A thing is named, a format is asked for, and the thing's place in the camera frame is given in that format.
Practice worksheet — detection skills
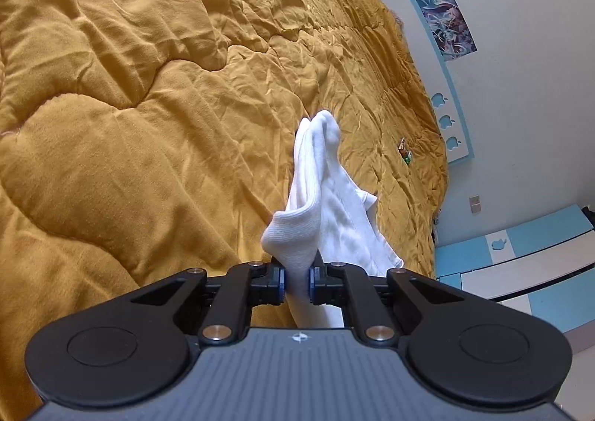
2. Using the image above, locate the wall light switch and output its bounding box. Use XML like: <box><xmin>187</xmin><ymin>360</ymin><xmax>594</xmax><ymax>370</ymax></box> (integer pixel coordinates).
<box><xmin>469</xmin><ymin>195</ymin><xmax>481</xmax><ymax>215</ymax></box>

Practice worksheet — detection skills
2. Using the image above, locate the mustard yellow quilt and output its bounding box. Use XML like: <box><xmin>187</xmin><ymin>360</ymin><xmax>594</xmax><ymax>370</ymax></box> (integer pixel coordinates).
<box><xmin>1</xmin><ymin>0</ymin><xmax>448</xmax><ymax>420</ymax></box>

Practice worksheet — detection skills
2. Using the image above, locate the small colourful candy packet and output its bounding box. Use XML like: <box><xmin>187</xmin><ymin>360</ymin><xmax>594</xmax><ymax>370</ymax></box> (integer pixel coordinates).
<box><xmin>397</xmin><ymin>137</ymin><xmax>412</xmax><ymax>165</ymax></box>

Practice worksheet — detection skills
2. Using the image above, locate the blue white wardrobe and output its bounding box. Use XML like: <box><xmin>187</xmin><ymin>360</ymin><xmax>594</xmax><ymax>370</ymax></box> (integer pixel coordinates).
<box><xmin>435</xmin><ymin>205</ymin><xmax>594</xmax><ymax>354</ymax></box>

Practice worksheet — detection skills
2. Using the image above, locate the white Nevada sweatshirt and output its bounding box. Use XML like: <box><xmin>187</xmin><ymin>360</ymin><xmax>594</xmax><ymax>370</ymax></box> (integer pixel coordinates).
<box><xmin>261</xmin><ymin>111</ymin><xmax>403</xmax><ymax>328</ymax></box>

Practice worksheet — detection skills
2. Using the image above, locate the white blue apple headboard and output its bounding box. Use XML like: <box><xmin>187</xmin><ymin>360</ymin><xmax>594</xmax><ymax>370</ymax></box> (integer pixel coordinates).
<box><xmin>381</xmin><ymin>0</ymin><xmax>473</xmax><ymax>166</ymax></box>

